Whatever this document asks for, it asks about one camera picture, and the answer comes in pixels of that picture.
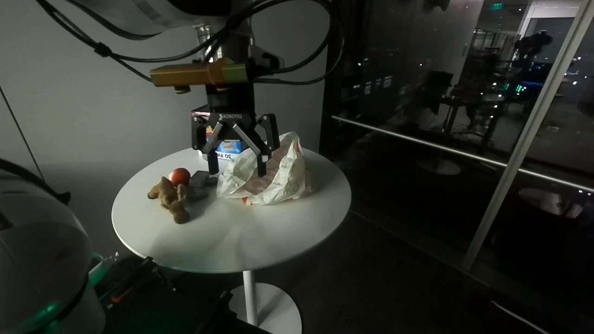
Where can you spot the gold wrist camera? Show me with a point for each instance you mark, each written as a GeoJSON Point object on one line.
{"type": "Point", "coordinates": [188, 75]}

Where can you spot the red plush tomato toy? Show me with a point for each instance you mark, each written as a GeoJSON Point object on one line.
{"type": "Point", "coordinates": [180, 177]}

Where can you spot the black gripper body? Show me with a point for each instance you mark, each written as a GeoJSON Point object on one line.
{"type": "Point", "coordinates": [228, 114]}

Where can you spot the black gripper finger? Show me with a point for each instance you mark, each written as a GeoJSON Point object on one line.
{"type": "Point", "coordinates": [212, 162]}
{"type": "Point", "coordinates": [260, 164]}

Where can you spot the white plastic bag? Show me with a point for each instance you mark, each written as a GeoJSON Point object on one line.
{"type": "Point", "coordinates": [286, 175]}

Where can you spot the blue snack pack box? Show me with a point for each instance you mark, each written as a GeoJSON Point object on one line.
{"type": "Point", "coordinates": [228, 153]}

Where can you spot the round white table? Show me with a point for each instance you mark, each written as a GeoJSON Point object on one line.
{"type": "Point", "coordinates": [225, 238]}

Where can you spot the brown plush toy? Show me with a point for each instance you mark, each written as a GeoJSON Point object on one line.
{"type": "Point", "coordinates": [173, 197]}

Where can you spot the white window frame post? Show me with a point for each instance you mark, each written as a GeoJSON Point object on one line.
{"type": "Point", "coordinates": [577, 30]}

